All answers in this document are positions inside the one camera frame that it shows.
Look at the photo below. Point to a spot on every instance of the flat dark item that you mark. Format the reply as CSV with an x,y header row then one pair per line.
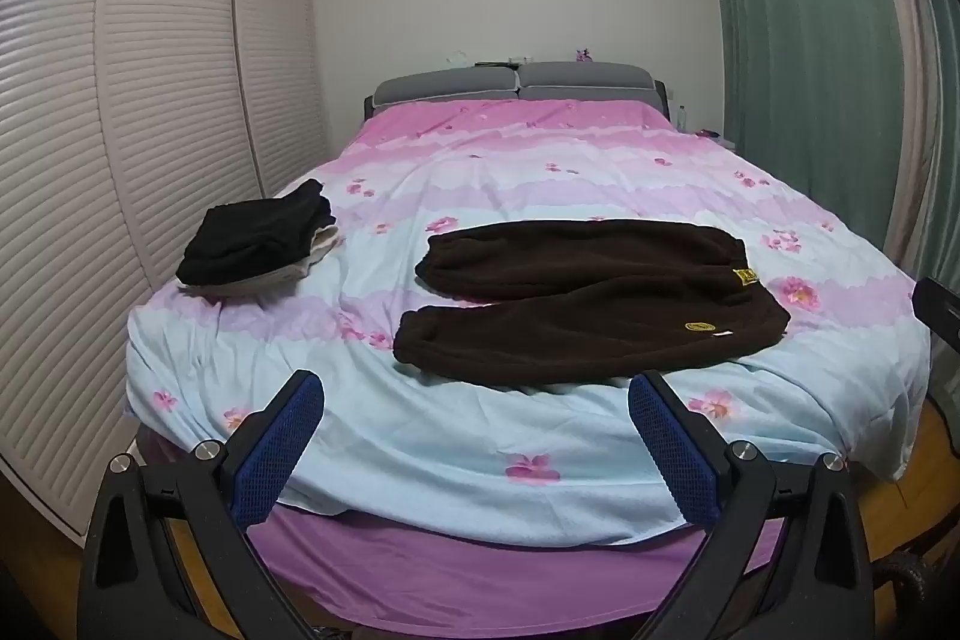
x,y
496,63

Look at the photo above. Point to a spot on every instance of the beige curtain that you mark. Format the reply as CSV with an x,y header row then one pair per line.
x,y
919,85

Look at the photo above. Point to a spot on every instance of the small clear bottle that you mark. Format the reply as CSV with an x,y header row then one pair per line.
x,y
681,117

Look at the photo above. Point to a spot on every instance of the small purple ornament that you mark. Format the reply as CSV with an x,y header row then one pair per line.
x,y
583,55

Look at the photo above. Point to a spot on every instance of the floral pink blue duvet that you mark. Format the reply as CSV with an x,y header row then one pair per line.
x,y
525,160

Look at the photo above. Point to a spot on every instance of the brown fleece pants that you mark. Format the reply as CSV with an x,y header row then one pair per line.
x,y
585,325

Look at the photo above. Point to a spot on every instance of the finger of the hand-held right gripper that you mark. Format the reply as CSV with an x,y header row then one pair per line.
x,y
941,310

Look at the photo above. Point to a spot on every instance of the black folded garment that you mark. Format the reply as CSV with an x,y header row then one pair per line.
x,y
247,235

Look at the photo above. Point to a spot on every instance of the grey headboard cushion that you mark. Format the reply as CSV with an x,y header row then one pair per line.
x,y
442,89
585,81

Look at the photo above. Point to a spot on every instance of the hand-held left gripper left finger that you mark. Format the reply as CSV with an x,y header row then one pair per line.
x,y
276,456

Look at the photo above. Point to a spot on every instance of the purple bed sheet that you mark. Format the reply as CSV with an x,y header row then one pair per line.
x,y
450,572

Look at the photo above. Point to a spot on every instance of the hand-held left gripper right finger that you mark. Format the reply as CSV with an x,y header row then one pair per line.
x,y
673,460

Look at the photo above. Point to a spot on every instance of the green curtain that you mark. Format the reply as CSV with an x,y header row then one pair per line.
x,y
802,48

